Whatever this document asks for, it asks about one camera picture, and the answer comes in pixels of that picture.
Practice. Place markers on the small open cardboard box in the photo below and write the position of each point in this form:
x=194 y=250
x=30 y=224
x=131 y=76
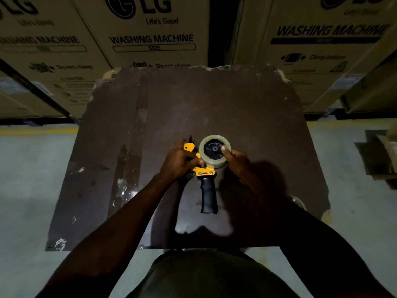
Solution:
x=387 y=158

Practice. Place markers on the person's left forearm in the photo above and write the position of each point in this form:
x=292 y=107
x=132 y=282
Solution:
x=108 y=242

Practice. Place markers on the person's right hand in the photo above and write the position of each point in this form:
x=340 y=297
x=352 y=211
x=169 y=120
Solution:
x=240 y=167

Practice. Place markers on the person's left hand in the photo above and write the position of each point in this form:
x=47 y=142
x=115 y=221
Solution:
x=176 y=164

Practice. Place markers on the person's right forearm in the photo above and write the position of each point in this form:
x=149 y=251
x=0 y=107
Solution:
x=310 y=245

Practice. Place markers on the pale green ribbed shirt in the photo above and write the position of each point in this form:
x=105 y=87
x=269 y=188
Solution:
x=211 y=276

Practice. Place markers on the clear tape roll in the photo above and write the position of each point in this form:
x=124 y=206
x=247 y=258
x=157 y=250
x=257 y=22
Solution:
x=215 y=164

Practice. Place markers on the dark wooden pallet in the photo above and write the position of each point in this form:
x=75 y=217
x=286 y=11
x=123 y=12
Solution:
x=37 y=121
x=316 y=116

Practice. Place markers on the stack of large cardboard boxes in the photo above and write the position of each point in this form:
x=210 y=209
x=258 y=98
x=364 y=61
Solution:
x=155 y=27

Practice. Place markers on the yellow black tape dispenser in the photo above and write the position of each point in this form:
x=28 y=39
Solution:
x=209 y=198

